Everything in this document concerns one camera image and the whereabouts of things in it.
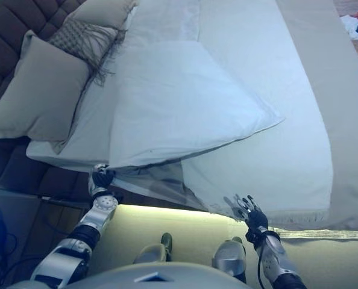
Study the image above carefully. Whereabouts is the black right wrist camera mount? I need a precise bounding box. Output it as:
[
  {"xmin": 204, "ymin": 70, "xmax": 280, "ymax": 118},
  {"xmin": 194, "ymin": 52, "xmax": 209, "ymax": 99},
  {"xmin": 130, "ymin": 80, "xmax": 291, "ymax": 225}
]
[{"xmin": 245, "ymin": 227, "xmax": 281, "ymax": 245}]

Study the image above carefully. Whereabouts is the white textured fringed blanket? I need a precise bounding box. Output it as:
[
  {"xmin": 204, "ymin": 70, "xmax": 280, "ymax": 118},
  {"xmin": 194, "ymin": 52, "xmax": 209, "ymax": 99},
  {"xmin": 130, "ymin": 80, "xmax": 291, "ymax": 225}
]
[{"xmin": 181, "ymin": 0, "xmax": 333, "ymax": 223}]

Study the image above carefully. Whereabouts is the white garment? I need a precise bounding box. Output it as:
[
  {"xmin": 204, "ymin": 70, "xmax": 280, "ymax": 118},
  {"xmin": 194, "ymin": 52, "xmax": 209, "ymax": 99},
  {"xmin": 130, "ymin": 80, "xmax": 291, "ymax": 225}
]
[{"xmin": 340, "ymin": 14, "xmax": 358, "ymax": 39}]

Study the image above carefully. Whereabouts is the silver robot left leg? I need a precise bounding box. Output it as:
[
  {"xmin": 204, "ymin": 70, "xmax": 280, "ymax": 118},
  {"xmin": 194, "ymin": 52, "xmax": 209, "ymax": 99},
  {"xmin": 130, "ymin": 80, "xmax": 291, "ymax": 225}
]
[{"xmin": 135, "ymin": 232, "xmax": 174, "ymax": 266}]

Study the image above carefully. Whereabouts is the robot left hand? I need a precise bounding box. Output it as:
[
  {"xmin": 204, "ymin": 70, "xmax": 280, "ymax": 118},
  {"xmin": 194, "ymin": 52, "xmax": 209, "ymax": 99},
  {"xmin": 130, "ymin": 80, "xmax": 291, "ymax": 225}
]
[{"xmin": 90, "ymin": 163, "xmax": 117, "ymax": 190}]

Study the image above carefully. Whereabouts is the large beige pillow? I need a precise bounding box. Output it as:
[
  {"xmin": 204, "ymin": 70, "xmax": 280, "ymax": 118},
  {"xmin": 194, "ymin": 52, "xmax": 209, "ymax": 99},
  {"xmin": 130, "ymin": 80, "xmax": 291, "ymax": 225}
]
[{"xmin": 0, "ymin": 29, "xmax": 91, "ymax": 142}]

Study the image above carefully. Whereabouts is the wooden nightstand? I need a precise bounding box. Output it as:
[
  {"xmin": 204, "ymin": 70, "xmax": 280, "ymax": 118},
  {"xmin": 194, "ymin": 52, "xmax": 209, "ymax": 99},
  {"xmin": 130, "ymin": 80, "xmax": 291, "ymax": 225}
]
[{"xmin": 0, "ymin": 183, "xmax": 95, "ymax": 278}]

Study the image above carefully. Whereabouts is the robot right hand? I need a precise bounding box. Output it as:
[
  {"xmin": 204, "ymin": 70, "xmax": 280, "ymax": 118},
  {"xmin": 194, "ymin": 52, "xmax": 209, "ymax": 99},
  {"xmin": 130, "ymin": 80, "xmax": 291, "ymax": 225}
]
[{"xmin": 233, "ymin": 194, "xmax": 269, "ymax": 232}]

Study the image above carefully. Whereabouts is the beige bedspread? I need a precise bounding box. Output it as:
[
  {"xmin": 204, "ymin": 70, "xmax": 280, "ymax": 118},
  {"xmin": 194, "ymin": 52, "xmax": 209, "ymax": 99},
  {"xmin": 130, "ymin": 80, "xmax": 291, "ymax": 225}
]
[{"xmin": 275, "ymin": 0, "xmax": 358, "ymax": 232}]

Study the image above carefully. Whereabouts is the brown tufted bed frame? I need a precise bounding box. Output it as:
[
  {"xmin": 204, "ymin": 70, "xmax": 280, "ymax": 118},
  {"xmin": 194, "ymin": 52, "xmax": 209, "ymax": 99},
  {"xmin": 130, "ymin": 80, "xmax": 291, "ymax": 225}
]
[{"xmin": 0, "ymin": 135, "xmax": 210, "ymax": 211}]

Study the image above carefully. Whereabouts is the patterned fringed grey cushion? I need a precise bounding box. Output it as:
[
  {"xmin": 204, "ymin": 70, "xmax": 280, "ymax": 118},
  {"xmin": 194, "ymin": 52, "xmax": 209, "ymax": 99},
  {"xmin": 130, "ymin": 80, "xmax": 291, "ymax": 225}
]
[{"xmin": 48, "ymin": 19, "xmax": 128, "ymax": 88}]

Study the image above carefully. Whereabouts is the silver robot torso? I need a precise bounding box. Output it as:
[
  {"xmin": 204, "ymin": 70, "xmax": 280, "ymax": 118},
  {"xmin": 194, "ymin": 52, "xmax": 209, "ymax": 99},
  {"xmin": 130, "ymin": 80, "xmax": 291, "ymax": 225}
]
[{"xmin": 7, "ymin": 261, "xmax": 252, "ymax": 289}]

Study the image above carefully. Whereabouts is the silver robot right leg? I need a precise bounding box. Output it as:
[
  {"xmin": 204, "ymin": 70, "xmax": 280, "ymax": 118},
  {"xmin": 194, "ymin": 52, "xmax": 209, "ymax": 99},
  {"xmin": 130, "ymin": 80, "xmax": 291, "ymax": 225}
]
[{"xmin": 212, "ymin": 236, "xmax": 248, "ymax": 284}]

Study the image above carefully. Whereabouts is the silver robot leg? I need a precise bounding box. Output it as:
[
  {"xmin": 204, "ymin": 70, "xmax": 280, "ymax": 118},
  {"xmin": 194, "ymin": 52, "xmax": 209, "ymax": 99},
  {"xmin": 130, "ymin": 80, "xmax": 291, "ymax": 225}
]
[
  {"xmin": 212, "ymin": 236, "xmax": 248, "ymax": 284},
  {"xmin": 135, "ymin": 232, "xmax": 174, "ymax": 266}
]

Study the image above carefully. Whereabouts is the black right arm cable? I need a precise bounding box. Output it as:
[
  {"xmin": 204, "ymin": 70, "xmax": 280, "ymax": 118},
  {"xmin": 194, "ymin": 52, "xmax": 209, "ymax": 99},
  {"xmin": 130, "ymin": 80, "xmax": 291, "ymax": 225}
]
[{"xmin": 255, "ymin": 240, "xmax": 266, "ymax": 289}]

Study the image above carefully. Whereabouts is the tufted upholstered headboard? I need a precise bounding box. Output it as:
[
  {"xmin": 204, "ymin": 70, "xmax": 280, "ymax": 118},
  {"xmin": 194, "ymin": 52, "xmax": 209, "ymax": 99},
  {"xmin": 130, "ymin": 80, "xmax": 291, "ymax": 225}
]
[{"xmin": 0, "ymin": 0, "xmax": 86, "ymax": 103}]

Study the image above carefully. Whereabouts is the white fitted bed sheet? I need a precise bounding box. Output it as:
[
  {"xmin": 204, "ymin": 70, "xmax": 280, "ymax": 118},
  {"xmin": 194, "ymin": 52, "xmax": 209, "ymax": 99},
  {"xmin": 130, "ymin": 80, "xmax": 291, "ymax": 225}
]
[{"xmin": 26, "ymin": 5, "xmax": 137, "ymax": 174}]

